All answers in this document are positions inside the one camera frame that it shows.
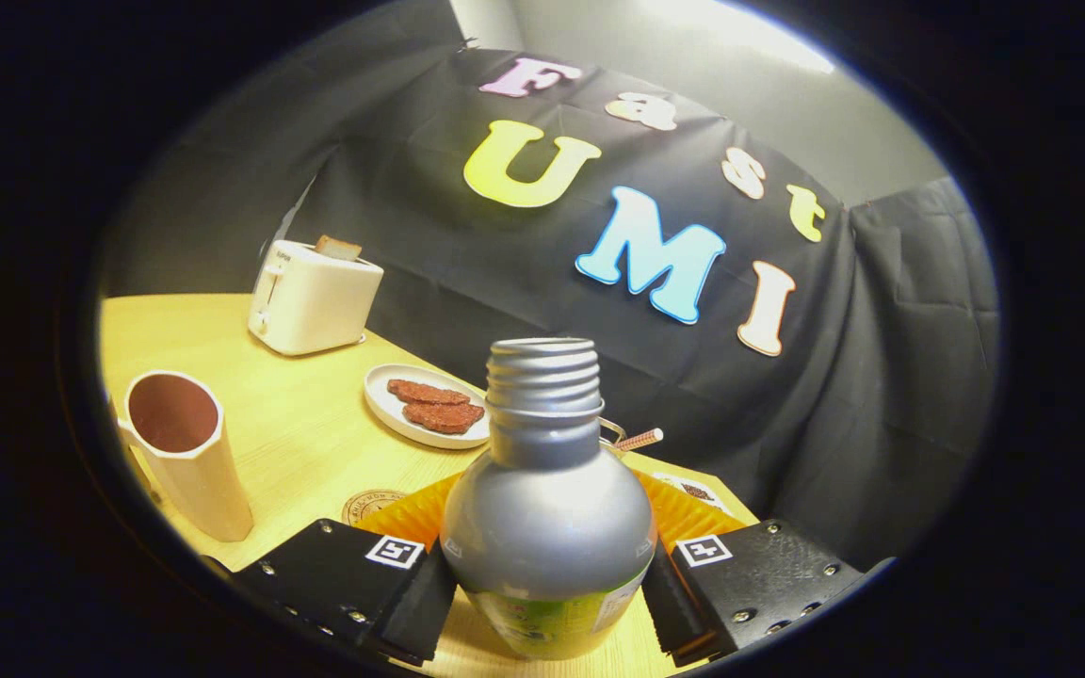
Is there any cream cup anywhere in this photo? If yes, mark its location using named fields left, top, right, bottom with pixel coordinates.
left=117, top=370, right=254, bottom=542

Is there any brown meat slice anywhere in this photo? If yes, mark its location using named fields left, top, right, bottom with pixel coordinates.
left=401, top=402, right=486, bottom=435
left=386, top=379, right=472, bottom=407

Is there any white toaster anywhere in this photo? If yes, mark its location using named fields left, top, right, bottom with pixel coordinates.
left=248, top=235, right=385, bottom=357

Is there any silver juice bottle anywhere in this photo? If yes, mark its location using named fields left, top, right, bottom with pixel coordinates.
left=439, top=337, right=658, bottom=660

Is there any wooden table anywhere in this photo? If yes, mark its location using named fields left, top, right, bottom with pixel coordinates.
left=98, top=294, right=760, bottom=678

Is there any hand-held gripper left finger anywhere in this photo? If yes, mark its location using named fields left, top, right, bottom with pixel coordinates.
left=227, top=471, right=463, bottom=668

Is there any white round plate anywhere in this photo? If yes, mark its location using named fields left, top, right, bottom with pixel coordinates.
left=364, top=363, right=492, bottom=450

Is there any small white dish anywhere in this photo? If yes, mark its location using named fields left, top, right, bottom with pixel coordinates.
left=653, top=471, right=741, bottom=517

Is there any round cork coaster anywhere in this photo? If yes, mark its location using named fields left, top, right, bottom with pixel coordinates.
left=342, top=489, right=407, bottom=525

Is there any black backdrop cloth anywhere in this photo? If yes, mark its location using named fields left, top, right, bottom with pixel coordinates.
left=123, top=0, right=1000, bottom=571

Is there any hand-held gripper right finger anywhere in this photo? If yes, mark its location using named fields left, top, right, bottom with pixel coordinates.
left=632, top=468, right=883, bottom=668

